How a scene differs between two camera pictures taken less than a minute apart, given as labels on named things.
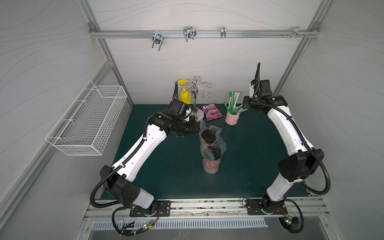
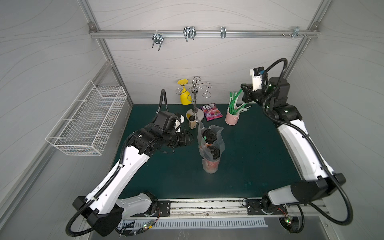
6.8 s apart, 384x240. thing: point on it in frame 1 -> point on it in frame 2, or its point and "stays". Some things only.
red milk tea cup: [211, 160] stays
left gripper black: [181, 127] -> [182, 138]
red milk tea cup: [209, 136] stays
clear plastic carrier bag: [212, 146] stays
